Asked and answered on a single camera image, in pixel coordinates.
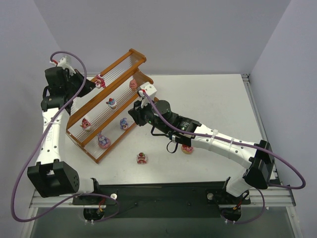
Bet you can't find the purple cable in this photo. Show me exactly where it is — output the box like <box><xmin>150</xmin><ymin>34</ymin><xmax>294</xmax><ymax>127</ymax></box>
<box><xmin>11</xmin><ymin>51</ymin><xmax>121</xmax><ymax>223</ymax></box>
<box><xmin>143</xmin><ymin>91</ymin><xmax>307</xmax><ymax>225</ymax></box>

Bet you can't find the small purple bunny toy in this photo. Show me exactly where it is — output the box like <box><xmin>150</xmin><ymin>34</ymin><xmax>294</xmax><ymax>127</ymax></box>
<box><xmin>119</xmin><ymin>118</ymin><xmax>129</xmax><ymax>130</ymax></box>

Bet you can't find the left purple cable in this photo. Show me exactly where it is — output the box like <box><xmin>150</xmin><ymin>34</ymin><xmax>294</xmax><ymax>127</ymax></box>
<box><xmin>11</xmin><ymin>51</ymin><xmax>121</xmax><ymax>223</ymax></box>

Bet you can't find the pink bear cupcake toy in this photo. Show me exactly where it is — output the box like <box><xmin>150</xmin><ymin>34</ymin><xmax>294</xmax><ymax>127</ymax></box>
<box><xmin>80</xmin><ymin>118</ymin><xmax>92</xmax><ymax>132</ymax></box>

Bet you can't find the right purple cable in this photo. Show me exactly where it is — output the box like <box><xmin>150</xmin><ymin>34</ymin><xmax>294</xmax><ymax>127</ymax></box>
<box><xmin>143</xmin><ymin>91</ymin><xmax>307</xmax><ymax>225</ymax></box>

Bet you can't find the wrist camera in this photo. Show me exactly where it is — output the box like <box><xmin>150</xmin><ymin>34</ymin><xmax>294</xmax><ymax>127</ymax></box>
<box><xmin>137</xmin><ymin>82</ymin><xmax>157</xmax><ymax>108</ymax></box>
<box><xmin>50</xmin><ymin>56</ymin><xmax>75</xmax><ymax>76</ymax></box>

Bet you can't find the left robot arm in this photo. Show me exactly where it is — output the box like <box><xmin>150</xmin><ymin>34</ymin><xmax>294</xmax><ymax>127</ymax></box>
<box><xmin>27</xmin><ymin>66</ymin><xmax>96</xmax><ymax>197</ymax></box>

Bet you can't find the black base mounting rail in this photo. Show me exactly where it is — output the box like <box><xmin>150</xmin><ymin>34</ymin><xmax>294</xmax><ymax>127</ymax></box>
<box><xmin>72</xmin><ymin>181</ymin><xmax>251</xmax><ymax>219</ymax></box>

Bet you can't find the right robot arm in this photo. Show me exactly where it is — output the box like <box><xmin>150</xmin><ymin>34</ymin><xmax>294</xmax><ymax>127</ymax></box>
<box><xmin>128</xmin><ymin>100</ymin><xmax>274</xmax><ymax>197</ymax></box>

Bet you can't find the pink ice cream toy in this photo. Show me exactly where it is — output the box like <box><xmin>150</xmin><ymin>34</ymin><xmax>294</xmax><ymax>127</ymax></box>
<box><xmin>129</xmin><ymin>79</ymin><xmax>138</xmax><ymax>91</ymax></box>

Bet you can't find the red strawberry cake toy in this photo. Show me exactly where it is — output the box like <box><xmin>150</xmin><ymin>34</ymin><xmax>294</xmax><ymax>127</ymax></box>
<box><xmin>136</xmin><ymin>152</ymin><xmax>148</xmax><ymax>164</ymax></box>

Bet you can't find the strawberry bear donut toy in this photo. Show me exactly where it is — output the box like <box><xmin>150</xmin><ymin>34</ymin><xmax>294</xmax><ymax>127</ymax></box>
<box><xmin>181</xmin><ymin>145</ymin><xmax>194</xmax><ymax>154</ymax></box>

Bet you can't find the orange three-tier acrylic shelf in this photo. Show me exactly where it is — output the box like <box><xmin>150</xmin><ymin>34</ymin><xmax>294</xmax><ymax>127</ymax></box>
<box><xmin>66</xmin><ymin>49</ymin><xmax>153</xmax><ymax>163</ymax></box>

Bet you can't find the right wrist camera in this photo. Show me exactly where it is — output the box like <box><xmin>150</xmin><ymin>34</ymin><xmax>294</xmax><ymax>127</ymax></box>
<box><xmin>137</xmin><ymin>82</ymin><xmax>157</xmax><ymax>108</ymax></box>

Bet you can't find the pink bear cake toy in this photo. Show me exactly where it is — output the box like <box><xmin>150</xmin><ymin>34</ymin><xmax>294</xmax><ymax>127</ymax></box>
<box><xmin>95</xmin><ymin>74</ymin><xmax>106</xmax><ymax>89</ymax></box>

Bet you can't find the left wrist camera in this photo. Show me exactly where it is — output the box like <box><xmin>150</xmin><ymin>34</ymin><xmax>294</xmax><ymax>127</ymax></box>
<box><xmin>50</xmin><ymin>56</ymin><xmax>75</xmax><ymax>76</ymax></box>

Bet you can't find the blue cupcake toy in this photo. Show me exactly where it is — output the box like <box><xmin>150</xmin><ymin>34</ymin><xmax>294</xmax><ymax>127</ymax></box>
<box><xmin>106</xmin><ymin>98</ymin><xmax>117</xmax><ymax>110</ymax></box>

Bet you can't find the purple bunny sitting donut toy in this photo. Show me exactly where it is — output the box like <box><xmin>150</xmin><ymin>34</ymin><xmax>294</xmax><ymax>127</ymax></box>
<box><xmin>97</xmin><ymin>132</ymin><xmax>111</xmax><ymax>149</ymax></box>

